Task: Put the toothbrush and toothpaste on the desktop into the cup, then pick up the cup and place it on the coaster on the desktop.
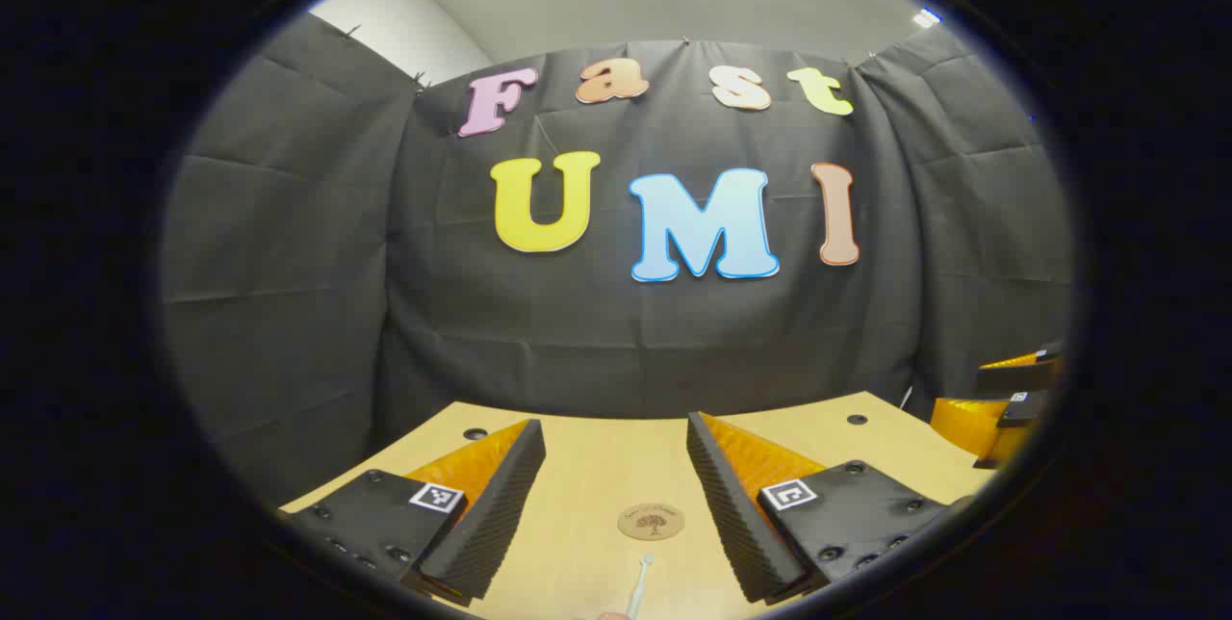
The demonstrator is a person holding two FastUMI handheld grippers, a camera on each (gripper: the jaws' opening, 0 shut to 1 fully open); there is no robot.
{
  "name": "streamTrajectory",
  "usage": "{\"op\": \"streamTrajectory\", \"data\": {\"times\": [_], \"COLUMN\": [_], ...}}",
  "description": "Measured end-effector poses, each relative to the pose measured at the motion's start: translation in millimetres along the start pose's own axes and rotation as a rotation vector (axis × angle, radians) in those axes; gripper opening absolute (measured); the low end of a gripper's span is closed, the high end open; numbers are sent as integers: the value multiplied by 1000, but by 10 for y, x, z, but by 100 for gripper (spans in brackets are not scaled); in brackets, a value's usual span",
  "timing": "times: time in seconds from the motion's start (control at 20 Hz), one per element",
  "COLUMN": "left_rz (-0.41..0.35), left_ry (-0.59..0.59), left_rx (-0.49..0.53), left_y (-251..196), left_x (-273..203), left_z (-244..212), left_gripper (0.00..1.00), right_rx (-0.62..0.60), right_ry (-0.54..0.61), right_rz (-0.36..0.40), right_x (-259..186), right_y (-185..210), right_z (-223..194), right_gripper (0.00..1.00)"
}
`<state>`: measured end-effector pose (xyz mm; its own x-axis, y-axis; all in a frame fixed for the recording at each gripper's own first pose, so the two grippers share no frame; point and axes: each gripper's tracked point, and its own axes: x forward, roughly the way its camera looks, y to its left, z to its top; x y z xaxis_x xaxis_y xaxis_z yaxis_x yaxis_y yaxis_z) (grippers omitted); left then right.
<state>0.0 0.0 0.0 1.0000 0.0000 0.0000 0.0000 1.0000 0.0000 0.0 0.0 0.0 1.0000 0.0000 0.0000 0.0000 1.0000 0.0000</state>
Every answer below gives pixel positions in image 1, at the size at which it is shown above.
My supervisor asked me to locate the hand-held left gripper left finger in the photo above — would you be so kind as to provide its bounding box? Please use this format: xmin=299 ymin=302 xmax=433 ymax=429
xmin=279 ymin=418 xmax=547 ymax=608

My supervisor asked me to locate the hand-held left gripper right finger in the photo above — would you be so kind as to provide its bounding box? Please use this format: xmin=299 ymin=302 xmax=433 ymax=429
xmin=686 ymin=411 xmax=973 ymax=607

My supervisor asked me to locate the round cork coaster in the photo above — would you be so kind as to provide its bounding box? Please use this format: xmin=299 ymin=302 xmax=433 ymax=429
xmin=617 ymin=503 xmax=686 ymax=541

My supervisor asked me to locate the pale blue toothbrush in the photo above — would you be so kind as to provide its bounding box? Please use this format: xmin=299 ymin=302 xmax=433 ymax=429
xmin=624 ymin=554 xmax=657 ymax=619

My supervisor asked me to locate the light wooden desktop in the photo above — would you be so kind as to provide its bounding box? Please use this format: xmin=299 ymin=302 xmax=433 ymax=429
xmin=279 ymin=391 xmax=997 ymax=620

